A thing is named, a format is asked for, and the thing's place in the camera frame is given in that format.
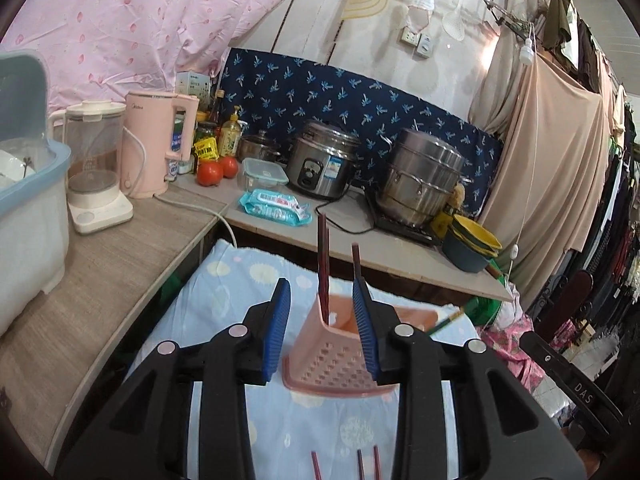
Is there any light blue dish bin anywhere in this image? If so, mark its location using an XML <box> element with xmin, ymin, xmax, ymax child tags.
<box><xmin>0</xmin><ymin>50</ymin><xmax>72</xmax><ymax>337</ymax></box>

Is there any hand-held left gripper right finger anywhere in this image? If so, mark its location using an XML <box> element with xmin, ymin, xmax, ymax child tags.
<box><xmin>351</xmin><ymin>279</ymin><xmax>588</xmax><ymax>480</ymax></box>

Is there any white hanging skimmer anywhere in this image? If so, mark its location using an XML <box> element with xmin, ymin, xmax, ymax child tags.
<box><xmin>442</xmin><ymin>0</ymin><xmax>469</xmax><ymax>42</ymax></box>

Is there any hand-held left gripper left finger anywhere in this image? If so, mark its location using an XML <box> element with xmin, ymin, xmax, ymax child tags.
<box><xmin>52</xmin><ymin>277</ymin><xmax>292</xmax><ymax>480</ymax></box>

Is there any row of hanging clothes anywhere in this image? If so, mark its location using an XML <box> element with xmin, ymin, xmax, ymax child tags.
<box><xmin>530</xmin><ymin>0</ymin><xmax>640</xmax><ymax>366</ymax></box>

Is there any light blue printed tablecloth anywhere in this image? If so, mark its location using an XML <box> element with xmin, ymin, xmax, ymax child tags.
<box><xmin>122</xmin><ymin>247</ymin><xmax>481</xmax><ymax>480</ymax></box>

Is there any yellow oil bottle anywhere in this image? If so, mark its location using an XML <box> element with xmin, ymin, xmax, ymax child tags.
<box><xmin>217</xmin><ymin>106</ymin><xmax>244</xmax><ymax>157</ymax></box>

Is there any pink perforated utensil holder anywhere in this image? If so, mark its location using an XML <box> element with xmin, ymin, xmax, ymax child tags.
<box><xmin>282</xmin><ymin>295</ymin><xmax>453</xmax><ymax>400</ymax></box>

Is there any green basin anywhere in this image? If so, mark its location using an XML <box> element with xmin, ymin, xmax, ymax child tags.
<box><xmin>467</xmin><ymin>294</ymin><xmax>504</xmax><ymax>327</ymax></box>

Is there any jar with yellow label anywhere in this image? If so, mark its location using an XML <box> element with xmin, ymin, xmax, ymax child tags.
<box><xmin>193</xmin><ymin>122</ymin><xmax>221</xmax><ymax>162</ymax></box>

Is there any steel rice cooker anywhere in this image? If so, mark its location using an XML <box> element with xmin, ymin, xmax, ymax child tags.
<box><xmin>286</xmin><ymin>119</ymin><xmax>362</xmax><ymax>200</ymax></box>

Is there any yellow packet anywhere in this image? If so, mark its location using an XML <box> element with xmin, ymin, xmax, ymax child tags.
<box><xmin>432</xmin><ymin>210</ymin><xmax>454</xmax><ymax>239</ymax></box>

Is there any navy printed cloth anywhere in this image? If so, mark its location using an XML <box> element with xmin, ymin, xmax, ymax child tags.
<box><xmin>220</xmin><ymin>47</ymin><xmax>504</xmax><ymax>216</ymax></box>

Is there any dark blue bowl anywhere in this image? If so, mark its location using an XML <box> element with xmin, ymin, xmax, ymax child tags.
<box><xmin>441</xmin><ymin>232</ymin><xmax>493</xmax><ymax>274</ymax></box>

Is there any white kettle cord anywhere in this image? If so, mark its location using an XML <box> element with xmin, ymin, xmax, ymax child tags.
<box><xmin>152</xmin><ymin>192</ymin><xmax>239</xmax><ymax>250</ymax></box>

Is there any small steel lidded pot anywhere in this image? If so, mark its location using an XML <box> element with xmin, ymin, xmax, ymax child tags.
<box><xmin>237</xmin><ymin>130</ymin><xmax>282</xmax><ymax>163</ymax></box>

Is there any black induction cooker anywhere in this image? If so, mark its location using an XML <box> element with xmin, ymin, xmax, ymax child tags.
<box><xmin>364</xmin><ymin>191</ymin><xmax>446</xmax><ymax>247</ymax></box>

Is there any wooden counter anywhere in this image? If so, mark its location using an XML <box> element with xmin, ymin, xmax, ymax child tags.
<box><xmin>0</xmin><ymin>180</ymin><xmax>516</xmax><ymax>461</ymax></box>

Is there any blue wet wipes pack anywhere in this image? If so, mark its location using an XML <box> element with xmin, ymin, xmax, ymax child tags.
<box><xmin>238</xmin><ymin>189</ymin><xmax>311</xmax><ymax>227</ymax></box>

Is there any white hanging cloth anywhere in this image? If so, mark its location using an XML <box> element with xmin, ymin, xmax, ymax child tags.
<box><xmin>404</xmin><ymin>0</ymin><xmax>436</xmax><ymax>34</ymax></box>

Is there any white green carton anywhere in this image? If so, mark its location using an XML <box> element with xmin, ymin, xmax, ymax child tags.
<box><xmin>176</xmin><ymin>71</ymin><xmax>211</xmax><ymax>111</ymax></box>

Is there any clear plastic food container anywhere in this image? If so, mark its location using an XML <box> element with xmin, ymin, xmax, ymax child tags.
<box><xmin>242</xmin><ymin>158</ymin><xmax>290</xmax><ymax>192</ymax></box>

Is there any pink printed curtain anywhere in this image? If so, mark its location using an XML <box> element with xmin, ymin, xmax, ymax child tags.
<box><xmin>2</xmin><ymin>0</ymin><xmax>317</xmax><ymax>127</ymax></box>

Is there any beige curtain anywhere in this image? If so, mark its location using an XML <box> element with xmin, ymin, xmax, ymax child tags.
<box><xmin>470</xmin><ymin>35</ymin><xmax>619</xmax><ymax>307</ymax></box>

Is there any pink floral cloth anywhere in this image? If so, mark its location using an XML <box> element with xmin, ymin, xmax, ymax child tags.
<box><xmin>477</xmin><ymin>320</ymin><xmax>547</xmax><ymax>402</ymax></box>

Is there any steel steamer pot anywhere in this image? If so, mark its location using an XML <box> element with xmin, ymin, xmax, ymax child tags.
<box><xmin>375</xmin><ymin>127</ymin><xmax>473</xmax><ymax>228</ymax></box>

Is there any yellow bowl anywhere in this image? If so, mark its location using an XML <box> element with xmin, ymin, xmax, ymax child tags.
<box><xmin>451</xmin><ymin>213</ymin><xmax>504</xmax><ymax>258</ymax></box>

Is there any pink electric kettle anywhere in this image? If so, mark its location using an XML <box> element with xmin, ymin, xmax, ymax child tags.
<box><xmin>121</xmin><ymin>91</ymin><xmax>201</xmax><ymax>200</ymax></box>

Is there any black power cord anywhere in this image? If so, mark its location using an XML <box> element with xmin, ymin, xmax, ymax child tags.
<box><xmin>314</xmin><ymin>199</ymin><xmax>377</xmax><ymax>236</ymax></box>

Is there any green chopstick gold band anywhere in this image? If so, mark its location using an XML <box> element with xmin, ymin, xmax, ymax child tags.
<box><xmin>424</xmin><ymin>309</ymin><xmax>467</xmax><ymax>335</ymax></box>

